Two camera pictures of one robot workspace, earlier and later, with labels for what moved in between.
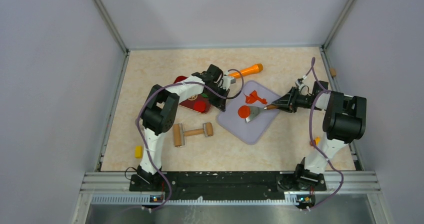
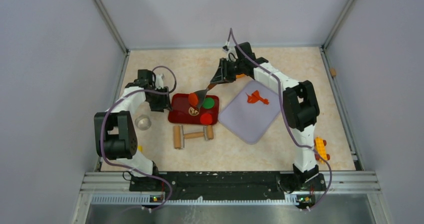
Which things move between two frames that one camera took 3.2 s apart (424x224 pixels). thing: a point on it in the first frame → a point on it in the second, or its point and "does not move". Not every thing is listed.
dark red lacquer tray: [189, 103] → [179, 105]
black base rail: [192, 186] does not move
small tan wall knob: [333, 71] does not move
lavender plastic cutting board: [251, 132] does not move
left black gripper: [219, 103] → [164, 103]
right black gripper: [288, 101] → [222, 74]
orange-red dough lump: [253, 96] does not move
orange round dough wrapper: [244, 111] → [193, 99]
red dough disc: [200, 105] → [206, 119]
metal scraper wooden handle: [256, 110] → [201, 93]
